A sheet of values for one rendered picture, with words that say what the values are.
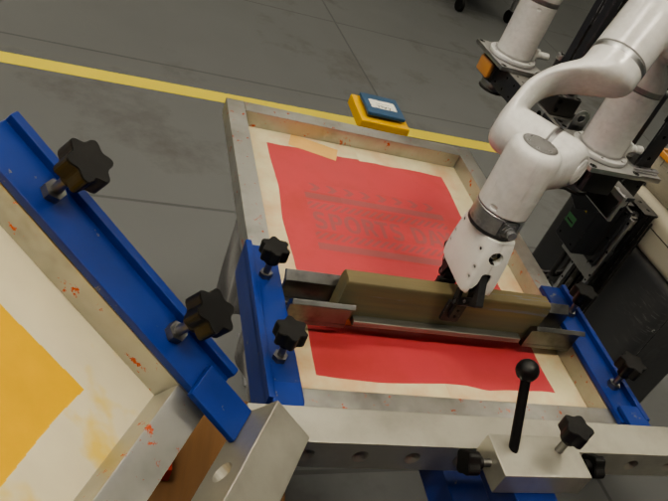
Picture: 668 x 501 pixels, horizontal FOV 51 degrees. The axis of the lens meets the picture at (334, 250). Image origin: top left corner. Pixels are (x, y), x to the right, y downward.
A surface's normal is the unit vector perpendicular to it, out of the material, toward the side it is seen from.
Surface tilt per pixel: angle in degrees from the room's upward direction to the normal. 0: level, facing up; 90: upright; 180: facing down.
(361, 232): 0
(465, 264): 91
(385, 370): 0
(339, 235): 0
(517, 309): 90
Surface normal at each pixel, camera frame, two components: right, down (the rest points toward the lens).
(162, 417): 0.76, -0.40
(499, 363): 0.33, -0.75
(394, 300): 0.19, 0.65
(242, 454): -0.58, -0.77
